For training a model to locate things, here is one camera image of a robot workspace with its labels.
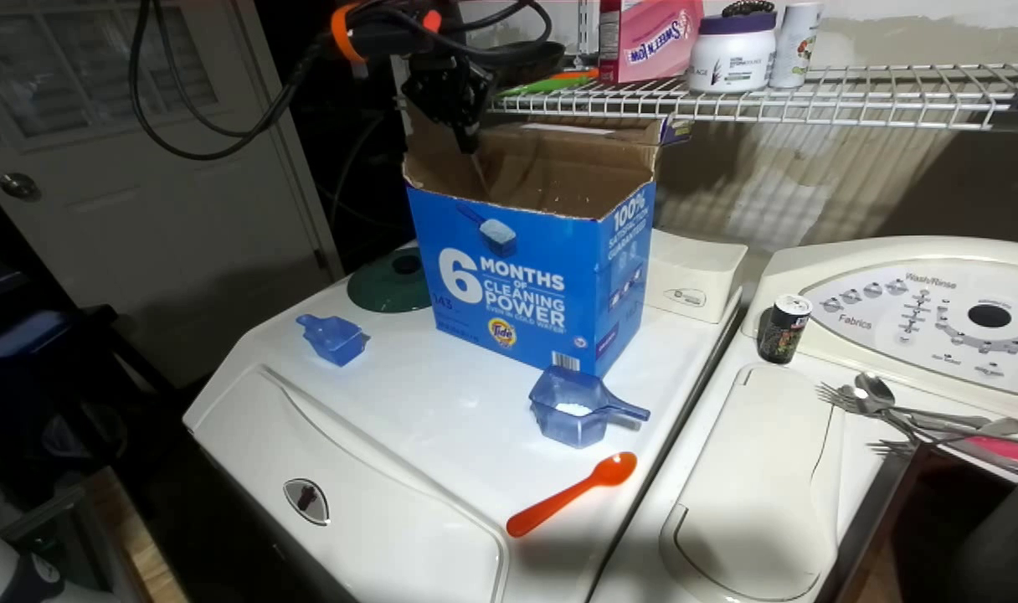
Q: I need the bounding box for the black frying pan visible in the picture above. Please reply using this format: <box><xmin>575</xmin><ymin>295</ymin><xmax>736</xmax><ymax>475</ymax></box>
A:
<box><xmin>472</xmin><ymin>37</ymin><xmax>601</xmax><ymax>97</ymax></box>

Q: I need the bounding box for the pink handled utensil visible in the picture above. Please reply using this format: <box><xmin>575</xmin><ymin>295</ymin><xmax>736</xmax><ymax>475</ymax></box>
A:
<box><xmin>874</xmin><ymin>433</ymin><xmax>1018</xmax><ymax>480</ymax></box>

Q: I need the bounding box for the blue measuring cup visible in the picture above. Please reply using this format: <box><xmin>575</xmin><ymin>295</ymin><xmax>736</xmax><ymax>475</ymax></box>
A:
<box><xmin>526</xmin><ymin>364</ymin><xmax>652</xmax><ymax>453</ymax></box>

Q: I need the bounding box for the white washing machine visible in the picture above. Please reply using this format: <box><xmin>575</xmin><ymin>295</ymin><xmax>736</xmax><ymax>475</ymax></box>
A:
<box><xmin>179</xmin><ymin>227</ymin><xmax>753</xmax><ymax>603</ymax></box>

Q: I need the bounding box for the metal wire basket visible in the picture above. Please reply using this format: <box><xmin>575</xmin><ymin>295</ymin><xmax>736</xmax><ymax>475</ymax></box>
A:
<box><xmin>490</xmin><ymin>58</ymin><xmax>1018</xmax><ymax>134</ymax></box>

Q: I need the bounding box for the green round lid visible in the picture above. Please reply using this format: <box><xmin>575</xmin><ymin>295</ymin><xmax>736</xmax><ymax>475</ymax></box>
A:
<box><xmin>344</xmin><ymin>240</ymin><xmax>435</xmax><ymax>316</ymax></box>

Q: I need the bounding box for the white jar purple lid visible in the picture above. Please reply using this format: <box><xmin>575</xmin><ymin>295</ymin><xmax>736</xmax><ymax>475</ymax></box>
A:
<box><xmin>685</xmin><ymin>8</ymin><xmax>781</xmax><ymax>97</ymax></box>

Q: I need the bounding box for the blue plastic scoop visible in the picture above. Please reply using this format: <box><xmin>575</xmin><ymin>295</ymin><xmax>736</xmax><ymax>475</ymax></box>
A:
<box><xmin>291</xmin><ymin>310</ymin><xmax>370</xmax><ymax>368</ymax></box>

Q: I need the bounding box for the small dark can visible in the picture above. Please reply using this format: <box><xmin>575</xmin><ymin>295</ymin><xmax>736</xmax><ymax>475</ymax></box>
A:
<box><xmin>753</xmin><ymin>293</ymin><xmax>816</xmax><ymax>368</ymax></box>

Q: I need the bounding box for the round metal door knob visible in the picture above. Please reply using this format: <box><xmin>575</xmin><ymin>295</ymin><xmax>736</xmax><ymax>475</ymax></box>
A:
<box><xmin>0</xmin><ymin>169</ymin><xmax>44</xmax><ymax>209</ymax></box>

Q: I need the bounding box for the white panel door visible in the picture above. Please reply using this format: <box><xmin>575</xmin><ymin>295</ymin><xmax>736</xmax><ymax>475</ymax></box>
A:
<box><xmin>0</xmin><ymin>0</ymin><xmax>344</xmax><ymax>329</ymax></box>

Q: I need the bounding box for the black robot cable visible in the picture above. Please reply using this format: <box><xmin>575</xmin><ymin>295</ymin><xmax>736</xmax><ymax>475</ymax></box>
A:
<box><xmin>124</xmin><ymin>0</ymin><xmax>351</xmax><ymax>165</ymax></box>

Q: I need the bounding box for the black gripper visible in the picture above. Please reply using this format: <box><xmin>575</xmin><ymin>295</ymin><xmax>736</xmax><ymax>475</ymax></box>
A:
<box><xmin>403</xmin><ymin>45</ymin><xmax>495</xmax><ymax>154</ymax></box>

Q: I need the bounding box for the open cardboard box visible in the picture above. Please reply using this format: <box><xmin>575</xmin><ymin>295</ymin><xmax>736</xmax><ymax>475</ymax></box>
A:
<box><xmin>403</xmin><ymin>109</ymin><xmax>663</xmax><ymax>382</ymax></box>

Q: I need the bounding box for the orange plastic spoon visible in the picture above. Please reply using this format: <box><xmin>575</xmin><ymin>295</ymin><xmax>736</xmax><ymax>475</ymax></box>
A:
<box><xmin>503</xmin><ymin>450</ymin><xmax>643</xmax><ymax>543</ymax></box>

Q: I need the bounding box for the white can red print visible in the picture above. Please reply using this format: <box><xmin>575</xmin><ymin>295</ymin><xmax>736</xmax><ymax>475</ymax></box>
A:
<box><xmin>768</xmin><ymin>0</ymin><xmax>827</xmax><ymax>93</ymax></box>

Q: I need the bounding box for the white plastic dispenser box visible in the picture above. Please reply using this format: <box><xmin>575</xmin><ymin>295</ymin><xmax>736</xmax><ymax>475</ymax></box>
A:
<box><xmin>645</xmin><ymin>232</ymin><xmax>749</xmax><ymax>329</ymax></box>

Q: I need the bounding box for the wooden plank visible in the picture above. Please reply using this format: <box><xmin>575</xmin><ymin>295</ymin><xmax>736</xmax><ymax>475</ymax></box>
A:
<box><xmin>77</xmin><ymin>463</ymin><xmax>194</xmax><ymax>603</ymax></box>

